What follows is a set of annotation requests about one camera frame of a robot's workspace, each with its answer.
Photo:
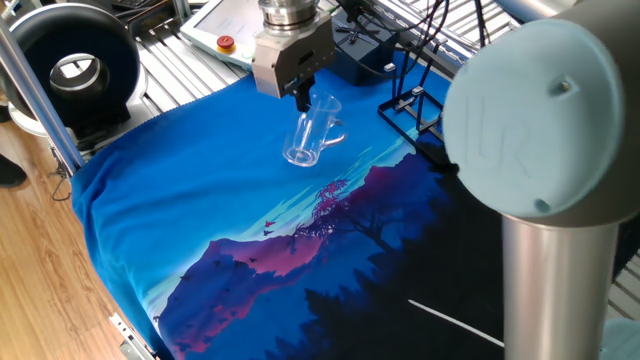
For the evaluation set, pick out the metal table bracket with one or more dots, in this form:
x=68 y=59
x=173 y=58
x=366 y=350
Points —
x=127 y=340

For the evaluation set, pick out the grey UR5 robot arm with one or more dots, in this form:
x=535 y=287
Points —
x=550 y=275

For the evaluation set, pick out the white teach pendant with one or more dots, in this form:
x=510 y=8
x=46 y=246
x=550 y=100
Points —
x=225 y=20

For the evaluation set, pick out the dark blue ribboned gift box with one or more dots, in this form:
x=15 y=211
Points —
x=360 y=65

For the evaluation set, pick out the silver metal bar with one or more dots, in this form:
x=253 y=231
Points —
x=40 y=100

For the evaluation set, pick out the silver Schunk gripper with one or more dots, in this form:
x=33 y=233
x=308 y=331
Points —
x=270 y=70

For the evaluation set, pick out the blue landscape print cloth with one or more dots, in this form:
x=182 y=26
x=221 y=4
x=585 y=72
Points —
x=175 y=175

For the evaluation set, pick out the black shoe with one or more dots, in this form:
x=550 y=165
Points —
x=10 y=172

